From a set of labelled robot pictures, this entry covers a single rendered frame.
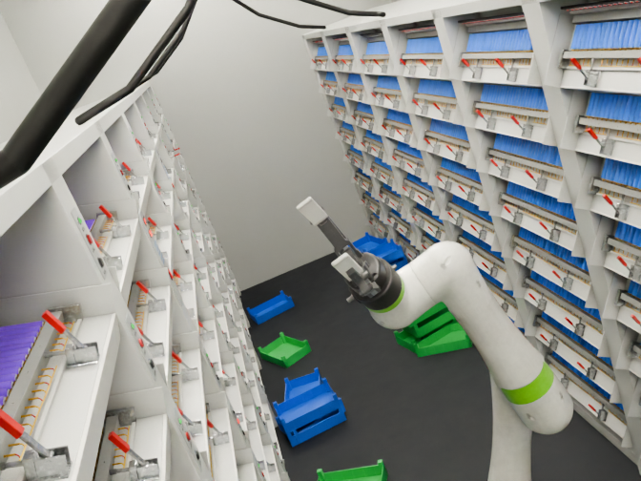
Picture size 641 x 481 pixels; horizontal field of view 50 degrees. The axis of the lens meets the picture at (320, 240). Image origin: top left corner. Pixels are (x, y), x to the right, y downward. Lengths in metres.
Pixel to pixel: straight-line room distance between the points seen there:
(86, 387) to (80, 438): 0.12
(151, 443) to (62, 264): 0.31
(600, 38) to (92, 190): 1.34
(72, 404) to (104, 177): 1.01
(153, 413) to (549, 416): 0.85
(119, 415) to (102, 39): 0.77
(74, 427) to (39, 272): 0.38
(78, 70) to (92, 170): 1.26
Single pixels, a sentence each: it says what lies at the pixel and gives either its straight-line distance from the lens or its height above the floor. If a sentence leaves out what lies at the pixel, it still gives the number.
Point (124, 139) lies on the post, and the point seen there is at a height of 1.70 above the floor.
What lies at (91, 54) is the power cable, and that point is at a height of 1.91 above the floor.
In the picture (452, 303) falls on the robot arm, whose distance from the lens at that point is 1.42.
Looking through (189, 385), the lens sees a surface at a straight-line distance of 1.75.
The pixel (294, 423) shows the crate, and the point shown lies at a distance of 3.45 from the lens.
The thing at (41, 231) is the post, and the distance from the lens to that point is 1.13.
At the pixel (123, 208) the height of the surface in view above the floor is 1.59.
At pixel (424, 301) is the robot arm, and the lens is 1.39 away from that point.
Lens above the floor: 1.88
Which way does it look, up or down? 18 degrees down
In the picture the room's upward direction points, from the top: 21 degrees counter-clockwise
